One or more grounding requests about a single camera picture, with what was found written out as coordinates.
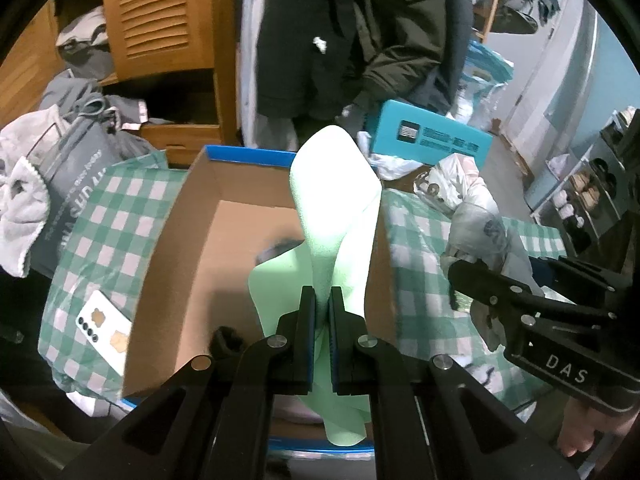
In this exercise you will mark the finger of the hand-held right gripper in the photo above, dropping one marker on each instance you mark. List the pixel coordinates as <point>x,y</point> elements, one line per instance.
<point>480,280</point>
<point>545,267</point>

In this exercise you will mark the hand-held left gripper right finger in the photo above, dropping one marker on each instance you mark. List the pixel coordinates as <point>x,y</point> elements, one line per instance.
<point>337,320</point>

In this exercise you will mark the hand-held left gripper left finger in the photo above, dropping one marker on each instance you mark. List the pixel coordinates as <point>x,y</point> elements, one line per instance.
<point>307,320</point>

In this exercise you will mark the clear plastic bag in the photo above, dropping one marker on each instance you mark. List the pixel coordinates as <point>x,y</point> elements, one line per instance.
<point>480,230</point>

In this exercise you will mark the pink grey sock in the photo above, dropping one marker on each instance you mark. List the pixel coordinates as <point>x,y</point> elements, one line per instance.
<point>295,410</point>

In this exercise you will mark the light green sock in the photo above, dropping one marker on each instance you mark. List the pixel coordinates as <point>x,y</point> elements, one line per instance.
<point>330,200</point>

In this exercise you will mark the blue cardboard shoe box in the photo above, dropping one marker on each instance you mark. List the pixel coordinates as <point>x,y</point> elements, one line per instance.
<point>200,260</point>

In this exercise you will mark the person's right hand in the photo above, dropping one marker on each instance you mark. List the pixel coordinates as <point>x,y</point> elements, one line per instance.
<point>585,430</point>

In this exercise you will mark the black shoes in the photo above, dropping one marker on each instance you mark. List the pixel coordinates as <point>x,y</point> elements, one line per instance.
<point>580,237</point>

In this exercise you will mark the white shoes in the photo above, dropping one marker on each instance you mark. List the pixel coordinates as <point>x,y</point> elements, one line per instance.
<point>570,207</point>

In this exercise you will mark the light blue bin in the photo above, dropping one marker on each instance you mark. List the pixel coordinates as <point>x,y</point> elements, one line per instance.
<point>545,190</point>

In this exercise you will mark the black sock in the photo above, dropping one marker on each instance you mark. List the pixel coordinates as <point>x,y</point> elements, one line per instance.
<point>225,342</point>

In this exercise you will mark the beige shoes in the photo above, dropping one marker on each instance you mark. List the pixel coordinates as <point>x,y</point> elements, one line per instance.
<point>585,187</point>

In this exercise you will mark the white printed plastic bag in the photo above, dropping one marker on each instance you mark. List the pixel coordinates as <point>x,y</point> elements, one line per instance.
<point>450,180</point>

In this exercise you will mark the small white bag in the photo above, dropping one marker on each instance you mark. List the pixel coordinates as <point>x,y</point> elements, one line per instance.
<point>560,162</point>

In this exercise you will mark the metal shoe rack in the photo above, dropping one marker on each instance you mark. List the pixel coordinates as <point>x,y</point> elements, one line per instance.
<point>595,160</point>

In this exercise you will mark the teal cardboard box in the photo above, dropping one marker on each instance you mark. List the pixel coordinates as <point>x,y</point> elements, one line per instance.
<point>430,135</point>

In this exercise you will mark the large blue white plastic bag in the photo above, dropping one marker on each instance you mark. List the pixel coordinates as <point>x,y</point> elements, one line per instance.
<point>487,80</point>

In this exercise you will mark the white smartphone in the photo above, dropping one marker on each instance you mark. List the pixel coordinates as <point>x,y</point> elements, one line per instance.
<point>100,325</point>

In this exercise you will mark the green checked blanket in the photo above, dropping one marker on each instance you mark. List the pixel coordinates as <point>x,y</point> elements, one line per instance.
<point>115,225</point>

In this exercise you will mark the dark grey hanging coat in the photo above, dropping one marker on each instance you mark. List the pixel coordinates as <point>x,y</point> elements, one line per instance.
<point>457,35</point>

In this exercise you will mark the dark hanging bag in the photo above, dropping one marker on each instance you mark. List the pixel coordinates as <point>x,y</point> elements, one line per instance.
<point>520,17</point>

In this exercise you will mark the olive green jacket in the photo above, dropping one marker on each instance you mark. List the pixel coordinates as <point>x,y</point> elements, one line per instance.
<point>400,35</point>

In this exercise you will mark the white hanging garment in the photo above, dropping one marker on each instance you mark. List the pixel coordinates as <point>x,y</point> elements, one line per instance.
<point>250,60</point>

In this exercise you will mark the wooden shelf rack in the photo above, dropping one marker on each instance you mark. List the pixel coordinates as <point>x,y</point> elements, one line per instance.
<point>492,0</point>

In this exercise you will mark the grey tote bag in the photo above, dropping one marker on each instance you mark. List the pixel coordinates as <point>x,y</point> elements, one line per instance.
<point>75,170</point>

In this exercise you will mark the black hanging coat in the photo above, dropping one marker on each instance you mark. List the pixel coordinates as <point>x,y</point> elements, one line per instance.
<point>300,35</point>

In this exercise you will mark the white fluffy towel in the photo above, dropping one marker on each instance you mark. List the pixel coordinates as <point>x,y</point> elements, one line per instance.
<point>20,200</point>

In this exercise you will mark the grey hoodie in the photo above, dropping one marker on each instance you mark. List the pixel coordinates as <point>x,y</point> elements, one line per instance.
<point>80,100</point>

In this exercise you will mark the louvered wooden wardrobe door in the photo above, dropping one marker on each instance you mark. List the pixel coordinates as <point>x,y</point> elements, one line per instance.
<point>160,20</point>

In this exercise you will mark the grey folded clothes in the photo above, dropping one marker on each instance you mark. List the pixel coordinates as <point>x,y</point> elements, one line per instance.
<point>85,40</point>

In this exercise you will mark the wooden wardrobe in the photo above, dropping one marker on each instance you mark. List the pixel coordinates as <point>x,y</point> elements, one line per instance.
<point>30,60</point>

